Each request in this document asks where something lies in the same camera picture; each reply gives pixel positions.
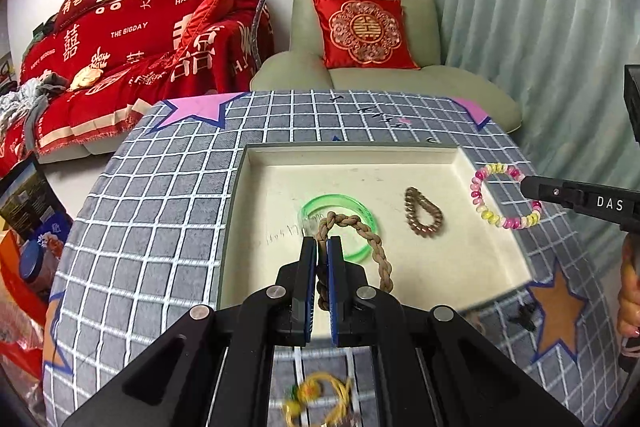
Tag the red gold patterned cushion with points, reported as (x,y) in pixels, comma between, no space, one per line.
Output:
(365,32)

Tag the plain red pillow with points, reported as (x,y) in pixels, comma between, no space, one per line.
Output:
(200,19)

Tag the small yellow plush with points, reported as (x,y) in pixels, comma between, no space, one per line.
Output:
(85,78)

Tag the pale green curtain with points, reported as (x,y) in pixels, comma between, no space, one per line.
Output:
(525,7)

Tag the red bag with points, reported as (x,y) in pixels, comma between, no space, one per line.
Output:
(15,307)

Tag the beige shallow tray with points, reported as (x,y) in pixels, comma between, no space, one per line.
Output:
(280,187)

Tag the green translucent bangle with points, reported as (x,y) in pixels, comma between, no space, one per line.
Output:
(345,198)

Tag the blue lidded jar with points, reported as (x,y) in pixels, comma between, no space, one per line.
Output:
(37,264)

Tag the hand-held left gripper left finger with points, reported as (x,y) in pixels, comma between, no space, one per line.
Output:
(308,292)

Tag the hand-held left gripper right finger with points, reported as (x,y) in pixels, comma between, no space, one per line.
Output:
(336,297)

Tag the grey checkered tablecloth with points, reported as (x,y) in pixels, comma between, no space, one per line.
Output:
(150,207)

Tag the grey white cloth pile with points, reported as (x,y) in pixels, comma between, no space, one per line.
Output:
(25,102)

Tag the black hair claw clip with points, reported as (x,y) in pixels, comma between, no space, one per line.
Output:
(524,314)

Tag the person's right hand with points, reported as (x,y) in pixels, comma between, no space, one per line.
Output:
(631,302)

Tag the red printed sofa blanket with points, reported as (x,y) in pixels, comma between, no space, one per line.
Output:
(140,37)

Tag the dark printed box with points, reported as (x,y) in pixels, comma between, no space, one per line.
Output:
(25,197)

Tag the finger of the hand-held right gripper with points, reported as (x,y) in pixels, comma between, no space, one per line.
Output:
(575,199)

